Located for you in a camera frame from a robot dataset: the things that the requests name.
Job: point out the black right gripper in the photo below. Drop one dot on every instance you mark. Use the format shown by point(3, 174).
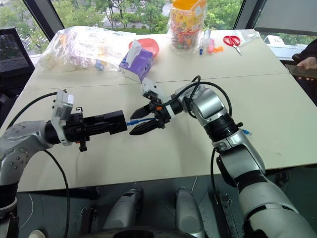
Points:
point(159, 115)

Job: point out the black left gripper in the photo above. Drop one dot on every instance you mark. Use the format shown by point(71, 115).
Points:
point(75, 129)

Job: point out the small black box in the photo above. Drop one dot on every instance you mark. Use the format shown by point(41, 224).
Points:
point(120, 119)

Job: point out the dark smartphone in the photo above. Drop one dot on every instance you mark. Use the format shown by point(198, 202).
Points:
point(301, 72)

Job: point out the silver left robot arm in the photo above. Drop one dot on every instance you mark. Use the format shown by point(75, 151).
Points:
point(19, 143)

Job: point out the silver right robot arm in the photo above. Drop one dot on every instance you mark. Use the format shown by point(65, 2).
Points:
point(247, 158)

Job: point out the person's dark sleeved forearm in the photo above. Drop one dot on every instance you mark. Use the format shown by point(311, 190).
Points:
point(308, 50)

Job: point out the purple tissue box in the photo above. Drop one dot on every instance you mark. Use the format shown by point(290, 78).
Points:
point(136, 64)

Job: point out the person's bare hand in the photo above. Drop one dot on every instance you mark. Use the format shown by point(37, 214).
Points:
point(308, 64)

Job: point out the pink plastic bowl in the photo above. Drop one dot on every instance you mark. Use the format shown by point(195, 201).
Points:
point(148, 45)

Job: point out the clear plastic bag with items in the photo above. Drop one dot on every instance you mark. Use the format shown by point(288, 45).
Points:
point(81, 47)

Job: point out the silver grey rounded shape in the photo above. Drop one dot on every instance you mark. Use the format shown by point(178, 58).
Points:
point(123, 210)
point(188, 213)

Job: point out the small pink item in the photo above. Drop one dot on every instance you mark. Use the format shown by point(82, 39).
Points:
point(210, 45)

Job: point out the small orange item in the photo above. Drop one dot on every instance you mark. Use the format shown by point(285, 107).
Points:
point(218, 49)

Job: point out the candy jar with orange lid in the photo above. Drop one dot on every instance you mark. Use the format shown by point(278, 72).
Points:
point(185, 24)

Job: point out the black mesh chair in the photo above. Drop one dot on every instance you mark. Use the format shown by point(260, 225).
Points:
point(12, 54)

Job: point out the clear plastic sheet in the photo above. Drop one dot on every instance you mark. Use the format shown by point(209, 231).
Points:
point(248, 37)

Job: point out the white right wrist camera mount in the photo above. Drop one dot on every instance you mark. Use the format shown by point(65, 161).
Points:
point(151, 88)

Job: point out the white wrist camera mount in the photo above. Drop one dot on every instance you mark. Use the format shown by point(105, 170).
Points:
point(151, 88)
point(63, 104)

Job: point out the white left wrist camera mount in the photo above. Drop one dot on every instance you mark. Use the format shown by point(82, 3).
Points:
point(63, 104)

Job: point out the metal table frame bracket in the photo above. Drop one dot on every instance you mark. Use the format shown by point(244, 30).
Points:
point(224, 205)

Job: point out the black window frame post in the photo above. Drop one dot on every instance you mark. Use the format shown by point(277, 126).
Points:
point(45, 18)
point(250, 13)

